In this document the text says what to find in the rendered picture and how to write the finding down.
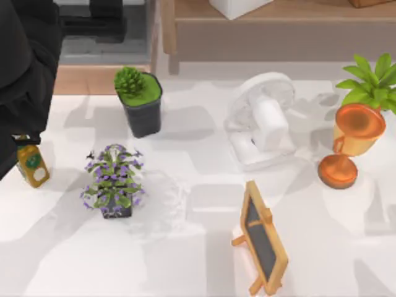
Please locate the yellow bottle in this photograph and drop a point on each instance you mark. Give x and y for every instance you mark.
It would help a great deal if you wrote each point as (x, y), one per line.
(33, 167)

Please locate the purple flower plant in pot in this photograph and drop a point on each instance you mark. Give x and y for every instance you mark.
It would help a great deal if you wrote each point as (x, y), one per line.
(116, 181)

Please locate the green plant in black pot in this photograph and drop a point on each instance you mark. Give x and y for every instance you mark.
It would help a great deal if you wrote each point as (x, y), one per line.
(143, 105)

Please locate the grey cabinet with dark inside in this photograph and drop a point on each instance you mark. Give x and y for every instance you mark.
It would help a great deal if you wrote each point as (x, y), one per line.
(123, 46)

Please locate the white box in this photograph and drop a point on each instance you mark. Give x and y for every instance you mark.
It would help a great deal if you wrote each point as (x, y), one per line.
(238, 6)

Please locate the white table fan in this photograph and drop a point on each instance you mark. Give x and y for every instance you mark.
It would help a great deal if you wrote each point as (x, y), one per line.
(266, 123)

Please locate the wooden framed blackboard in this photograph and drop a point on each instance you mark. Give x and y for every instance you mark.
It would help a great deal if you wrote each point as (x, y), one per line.
(261, 235)

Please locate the wooden open shelf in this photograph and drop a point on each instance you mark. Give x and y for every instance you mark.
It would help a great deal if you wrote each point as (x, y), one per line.
(278, 40)

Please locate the orange trophy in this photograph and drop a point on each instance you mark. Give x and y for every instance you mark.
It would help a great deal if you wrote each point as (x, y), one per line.
(355, 130)

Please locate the green leafy plant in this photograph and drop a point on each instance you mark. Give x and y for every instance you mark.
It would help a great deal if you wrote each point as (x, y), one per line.
(372, 83)

